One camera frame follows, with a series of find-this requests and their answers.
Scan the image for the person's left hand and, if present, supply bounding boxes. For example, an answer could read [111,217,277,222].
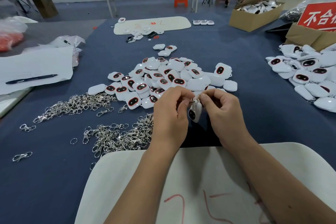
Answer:
[150,86,196,151]

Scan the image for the person's right hand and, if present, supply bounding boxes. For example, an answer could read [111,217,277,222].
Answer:
[198,88,253,146]

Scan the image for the white tag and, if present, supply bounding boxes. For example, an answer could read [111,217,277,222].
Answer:
[188,98,203,123]

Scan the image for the person's left forearm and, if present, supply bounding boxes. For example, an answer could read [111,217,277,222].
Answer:
[105,142,182,224]

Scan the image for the person's right forearm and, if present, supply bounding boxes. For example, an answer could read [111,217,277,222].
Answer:
[231,127,336,224]

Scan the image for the white foam board red marks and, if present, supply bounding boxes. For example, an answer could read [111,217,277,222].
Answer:
[74,142,336,224]

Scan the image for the long white foam board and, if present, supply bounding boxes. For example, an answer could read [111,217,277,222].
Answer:
[113,16,192,35]

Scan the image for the open cardboard box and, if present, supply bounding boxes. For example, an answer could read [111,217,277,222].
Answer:
[229,0,292,33]

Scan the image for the flat brown cardboard box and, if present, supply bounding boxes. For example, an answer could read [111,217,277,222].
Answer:
[285,23,336,52]

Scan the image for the red sign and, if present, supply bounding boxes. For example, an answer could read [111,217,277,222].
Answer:
[297,2,336,32]

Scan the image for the white paper sheet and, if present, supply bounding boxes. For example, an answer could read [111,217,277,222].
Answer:
[0,46,75,96]

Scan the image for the black pen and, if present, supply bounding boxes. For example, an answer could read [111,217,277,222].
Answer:
[5,74,58,85]

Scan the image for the orange bag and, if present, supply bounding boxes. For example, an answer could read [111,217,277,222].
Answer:
[0,31,25,52]

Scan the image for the white plastic bag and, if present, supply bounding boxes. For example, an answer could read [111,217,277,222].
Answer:
[0,15,42,34]

